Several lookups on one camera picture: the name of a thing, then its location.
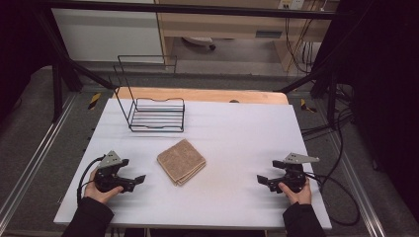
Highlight dark curtain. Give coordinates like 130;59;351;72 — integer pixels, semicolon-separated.
0;0;55;119
337;0;419;215

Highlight black wire rack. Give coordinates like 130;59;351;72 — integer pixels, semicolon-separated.
109;54;187;133

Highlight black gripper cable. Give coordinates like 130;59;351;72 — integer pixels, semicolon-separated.
304;172;362;227
76;155;107;207

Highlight aluminium floor rail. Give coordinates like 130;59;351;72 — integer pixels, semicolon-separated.
327;129;387;237
0;93;79;226

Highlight person's right hand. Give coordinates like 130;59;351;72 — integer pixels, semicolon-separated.
278;178;313;206

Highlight white table mat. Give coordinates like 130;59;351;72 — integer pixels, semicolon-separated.
53;98;333;231

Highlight person's left hand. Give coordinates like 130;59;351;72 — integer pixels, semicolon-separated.
83;167;125;205

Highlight white chair base with caster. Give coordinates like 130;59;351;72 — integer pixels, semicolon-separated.
182;36;217;52

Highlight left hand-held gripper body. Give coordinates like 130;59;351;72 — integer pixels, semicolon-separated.
93;150;136;195

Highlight light wooden desk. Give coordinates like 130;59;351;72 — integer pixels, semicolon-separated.
154;0;341;72

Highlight black frame strut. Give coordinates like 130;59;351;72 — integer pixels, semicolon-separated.
33;9;117;123
277;48;344;130

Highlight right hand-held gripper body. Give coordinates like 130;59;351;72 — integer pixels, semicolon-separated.
268;152;321;195

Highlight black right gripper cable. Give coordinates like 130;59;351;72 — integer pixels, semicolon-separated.
304;172;362;227

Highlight brown towel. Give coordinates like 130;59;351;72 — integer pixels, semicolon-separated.
156;138;208;188

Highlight hanging cables under desk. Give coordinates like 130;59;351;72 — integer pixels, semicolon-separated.
284;16;315;75

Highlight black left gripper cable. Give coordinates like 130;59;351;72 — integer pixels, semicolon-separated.
76;155;107;207

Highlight black floor cables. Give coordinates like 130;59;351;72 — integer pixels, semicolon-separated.
299;83;357;191

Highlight white wall socket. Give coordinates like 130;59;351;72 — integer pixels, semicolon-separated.
278;0;306;11

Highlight black horizontal frame bar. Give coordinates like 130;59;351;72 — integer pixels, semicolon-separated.
42;0;338;21

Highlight white cabinet panel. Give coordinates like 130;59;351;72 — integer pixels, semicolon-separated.
50;7;165;63

